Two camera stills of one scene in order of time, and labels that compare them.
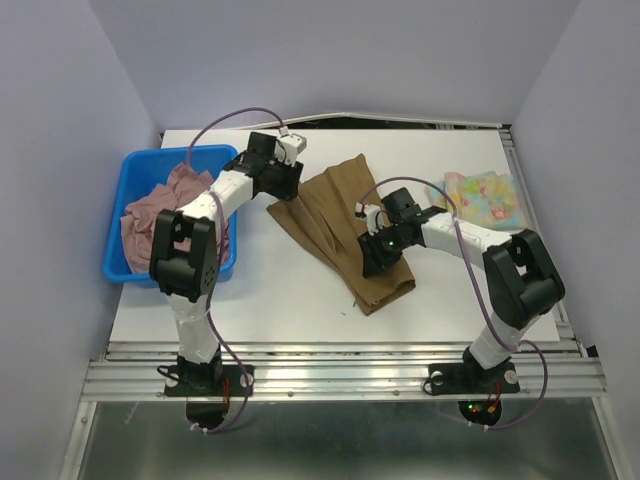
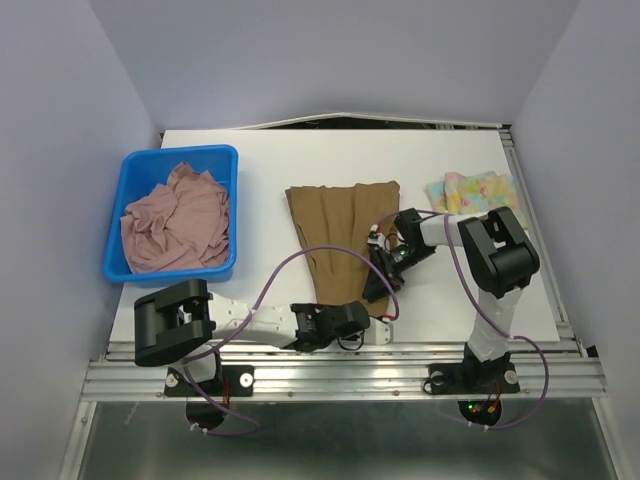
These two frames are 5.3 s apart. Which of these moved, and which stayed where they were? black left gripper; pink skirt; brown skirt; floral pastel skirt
Moved: brown skirt; black left gripper
Stayed: floral pastel skirt; pink skirt
